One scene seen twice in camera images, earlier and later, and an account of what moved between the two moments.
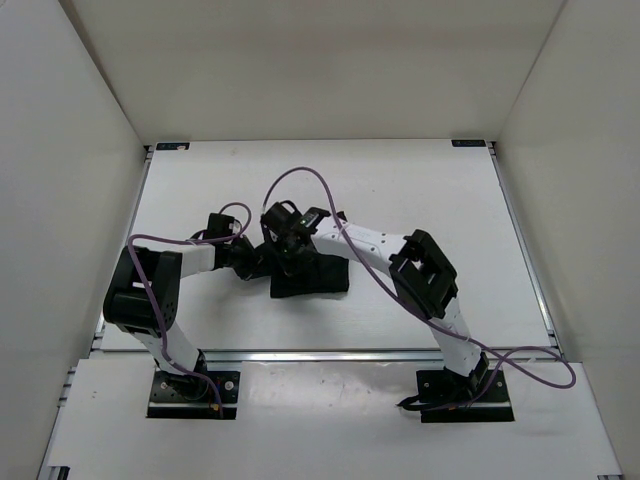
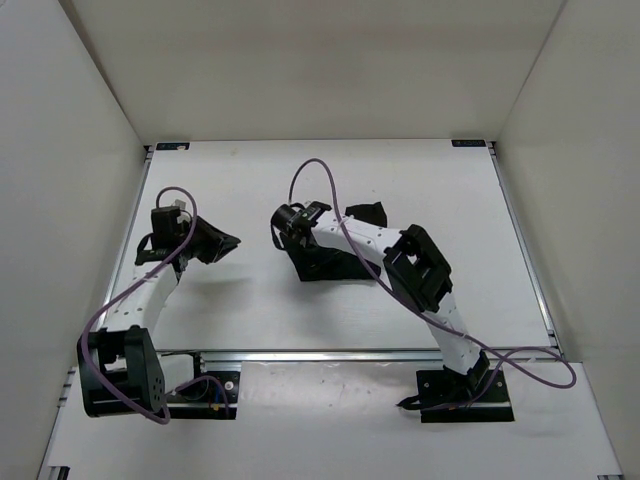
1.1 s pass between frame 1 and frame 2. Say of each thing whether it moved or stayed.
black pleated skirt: moved
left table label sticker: stayed
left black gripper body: moved
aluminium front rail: stayed
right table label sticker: stayed
